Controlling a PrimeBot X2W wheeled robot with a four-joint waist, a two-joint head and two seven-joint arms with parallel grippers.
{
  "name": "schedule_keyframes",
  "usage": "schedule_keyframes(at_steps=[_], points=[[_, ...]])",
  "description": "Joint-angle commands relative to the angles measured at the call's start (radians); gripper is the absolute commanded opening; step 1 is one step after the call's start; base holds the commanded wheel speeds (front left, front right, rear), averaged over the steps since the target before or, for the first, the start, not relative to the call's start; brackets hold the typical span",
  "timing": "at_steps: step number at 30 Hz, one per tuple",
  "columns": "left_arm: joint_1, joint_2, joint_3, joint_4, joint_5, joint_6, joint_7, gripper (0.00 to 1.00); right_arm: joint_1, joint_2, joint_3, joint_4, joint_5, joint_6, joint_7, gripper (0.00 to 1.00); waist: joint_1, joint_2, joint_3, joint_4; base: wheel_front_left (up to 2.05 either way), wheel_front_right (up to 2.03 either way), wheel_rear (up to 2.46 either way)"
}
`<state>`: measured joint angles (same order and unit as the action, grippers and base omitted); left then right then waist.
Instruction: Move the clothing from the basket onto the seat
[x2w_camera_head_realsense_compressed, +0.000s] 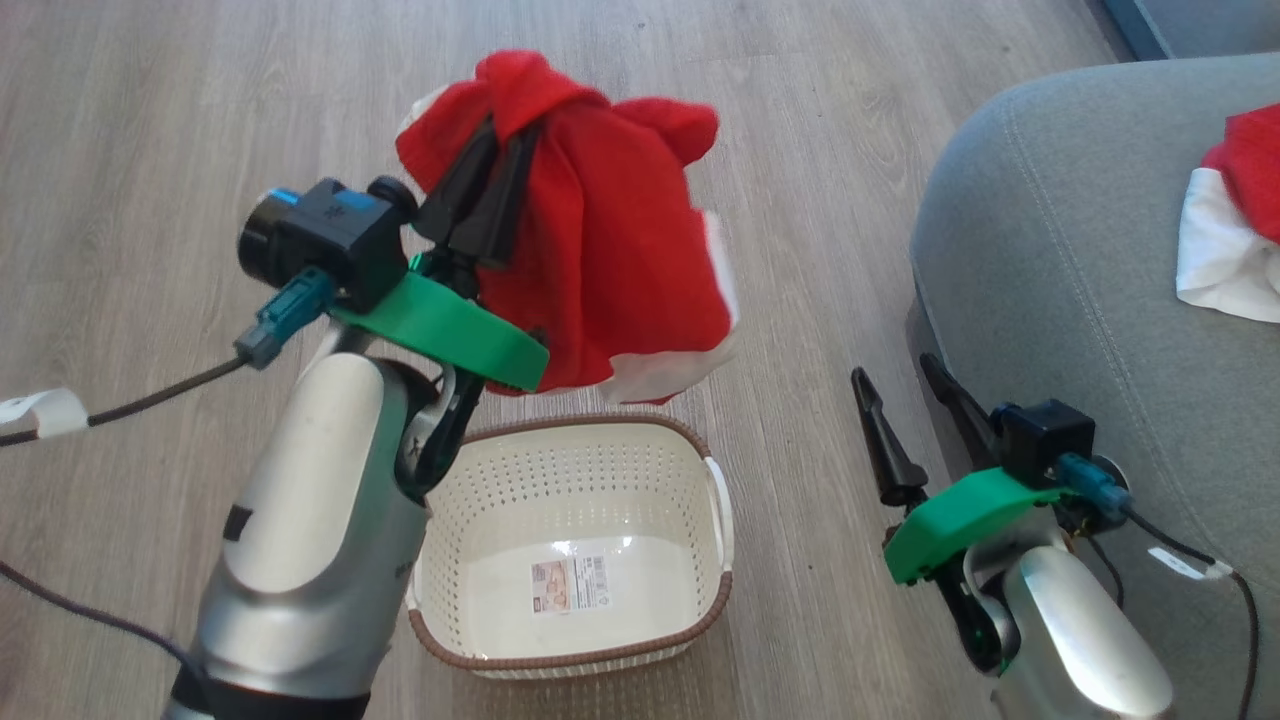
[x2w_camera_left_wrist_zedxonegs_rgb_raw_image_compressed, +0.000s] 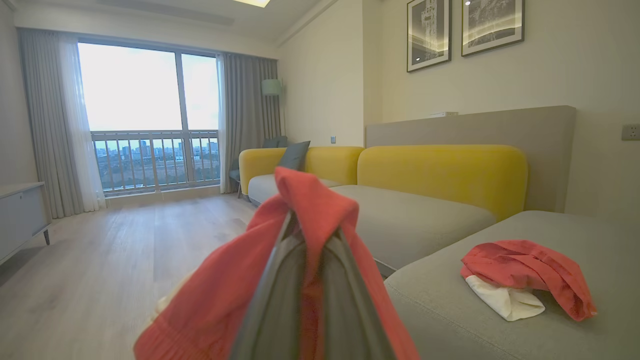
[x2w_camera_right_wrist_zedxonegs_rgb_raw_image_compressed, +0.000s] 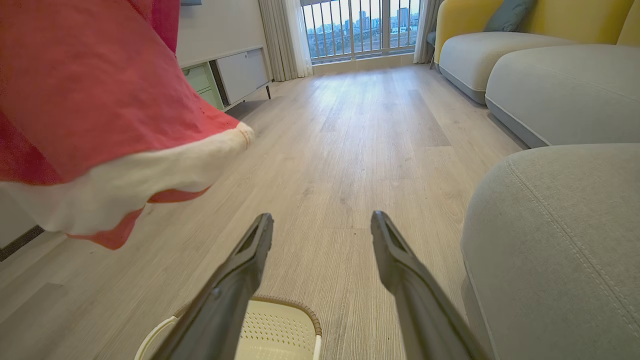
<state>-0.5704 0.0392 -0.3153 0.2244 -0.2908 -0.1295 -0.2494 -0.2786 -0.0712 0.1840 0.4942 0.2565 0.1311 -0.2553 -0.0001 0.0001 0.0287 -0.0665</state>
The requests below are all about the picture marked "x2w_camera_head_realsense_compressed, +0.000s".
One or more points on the teal right camera connector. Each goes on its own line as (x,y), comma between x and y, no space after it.
(1095,485)

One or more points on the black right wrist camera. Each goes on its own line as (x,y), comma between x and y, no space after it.
(1045,440)

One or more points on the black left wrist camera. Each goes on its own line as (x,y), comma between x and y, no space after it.
(330,230)

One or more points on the red garment with white trim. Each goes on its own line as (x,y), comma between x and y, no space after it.
(610,230)
(1235,230)

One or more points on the grey fabric sofa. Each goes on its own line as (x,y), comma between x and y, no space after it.
(1060,300)

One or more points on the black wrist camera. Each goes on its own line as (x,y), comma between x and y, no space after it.
(1045,440)
(330,230)

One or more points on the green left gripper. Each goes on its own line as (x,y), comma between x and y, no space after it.
(450,325)

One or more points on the cream plastic laundry basket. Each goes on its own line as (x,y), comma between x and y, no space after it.
(560,490)

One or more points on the grey-blue rug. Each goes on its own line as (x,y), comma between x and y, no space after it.
(1200,22)

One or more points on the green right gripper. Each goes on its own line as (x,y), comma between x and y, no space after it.
(960,515)

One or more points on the teal camera connector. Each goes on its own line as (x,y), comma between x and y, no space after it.
(290,315)
(1095,485)

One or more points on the teal left camera connector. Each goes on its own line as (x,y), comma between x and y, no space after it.
(290,315)

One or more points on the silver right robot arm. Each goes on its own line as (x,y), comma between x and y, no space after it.
(1080,640)

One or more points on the printed basket label sticker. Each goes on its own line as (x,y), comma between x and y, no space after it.
(569,585)

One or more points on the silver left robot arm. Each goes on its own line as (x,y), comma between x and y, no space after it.
(310,520)

